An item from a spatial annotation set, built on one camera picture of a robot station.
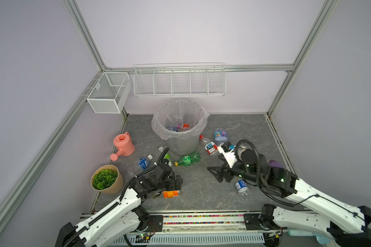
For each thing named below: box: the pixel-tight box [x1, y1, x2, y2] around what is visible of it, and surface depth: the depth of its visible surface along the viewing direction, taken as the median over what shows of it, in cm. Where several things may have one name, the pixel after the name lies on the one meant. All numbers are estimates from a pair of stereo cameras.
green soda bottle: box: [174, 152, 201, 167], surface depth 93 cm
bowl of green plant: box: [90, 164, 124, 195], surface depth 79 cm
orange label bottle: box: [162, 190, 180, 199], surface depth 80 cm
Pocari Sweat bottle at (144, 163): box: [136, 154, 154, 171], surface depth 91 cm
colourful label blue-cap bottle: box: [213, 127, 228, 144], surface depth 104 cm
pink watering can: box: [110, 131, 136, 162], surface depth 94 cm
